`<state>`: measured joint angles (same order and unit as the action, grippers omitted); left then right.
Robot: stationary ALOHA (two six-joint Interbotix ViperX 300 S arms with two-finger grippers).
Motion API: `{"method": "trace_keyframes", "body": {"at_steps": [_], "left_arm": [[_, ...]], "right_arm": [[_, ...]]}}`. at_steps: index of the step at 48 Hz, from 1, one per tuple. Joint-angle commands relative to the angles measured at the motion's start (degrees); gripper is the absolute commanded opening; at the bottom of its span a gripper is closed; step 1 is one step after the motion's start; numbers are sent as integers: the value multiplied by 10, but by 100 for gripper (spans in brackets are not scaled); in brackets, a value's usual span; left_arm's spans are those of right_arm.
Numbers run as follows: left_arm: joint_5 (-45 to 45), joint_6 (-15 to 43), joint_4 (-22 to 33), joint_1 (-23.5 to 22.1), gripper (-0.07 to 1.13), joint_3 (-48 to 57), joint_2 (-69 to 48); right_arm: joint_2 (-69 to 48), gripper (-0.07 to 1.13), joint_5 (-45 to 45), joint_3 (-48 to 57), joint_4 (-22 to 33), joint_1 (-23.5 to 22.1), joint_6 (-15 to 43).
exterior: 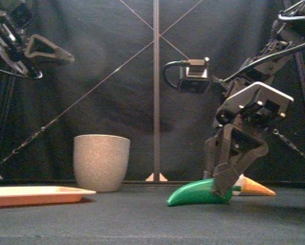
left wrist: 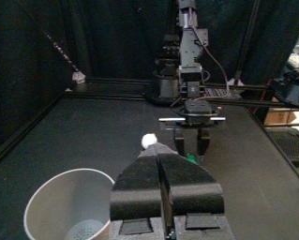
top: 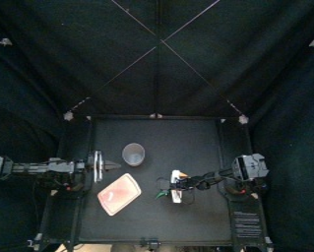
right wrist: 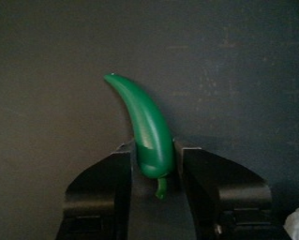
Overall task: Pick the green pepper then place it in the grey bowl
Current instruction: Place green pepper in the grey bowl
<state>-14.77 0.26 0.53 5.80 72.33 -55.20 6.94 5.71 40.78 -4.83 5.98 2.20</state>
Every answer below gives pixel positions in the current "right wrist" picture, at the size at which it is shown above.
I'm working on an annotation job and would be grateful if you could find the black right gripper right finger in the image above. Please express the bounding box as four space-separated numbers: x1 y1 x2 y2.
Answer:
172 140 291 240

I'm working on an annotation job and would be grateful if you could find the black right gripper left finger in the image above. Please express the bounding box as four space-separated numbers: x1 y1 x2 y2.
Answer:
55 141 136 240

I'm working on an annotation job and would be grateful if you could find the green toy chili pepper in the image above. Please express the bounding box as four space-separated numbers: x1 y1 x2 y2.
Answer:
103 72 176 201

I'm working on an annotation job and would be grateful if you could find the white crumpled cloth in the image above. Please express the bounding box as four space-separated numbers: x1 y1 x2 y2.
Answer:
283 205 299 240

